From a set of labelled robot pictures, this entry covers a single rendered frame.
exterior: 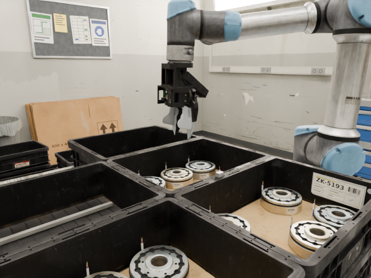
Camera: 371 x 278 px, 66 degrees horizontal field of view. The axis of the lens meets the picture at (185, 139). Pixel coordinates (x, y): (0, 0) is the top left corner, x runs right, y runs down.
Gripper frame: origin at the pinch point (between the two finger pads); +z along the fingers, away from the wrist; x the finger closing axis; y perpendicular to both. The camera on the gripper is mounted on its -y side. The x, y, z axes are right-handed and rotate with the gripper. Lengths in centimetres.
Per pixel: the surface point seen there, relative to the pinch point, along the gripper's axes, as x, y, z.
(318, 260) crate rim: 49, 18, 6
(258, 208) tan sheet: 24.4, -5.1, 16.1
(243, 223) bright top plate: 29.0, 7.5, 13.2
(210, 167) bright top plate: 0.3, -12.3, 13.9
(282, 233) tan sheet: 34.6, 0.4, 15.8
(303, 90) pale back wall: -101, -280, 11
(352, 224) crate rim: 48.3, 3.9, 5.4
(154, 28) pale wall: -280, -190, -59
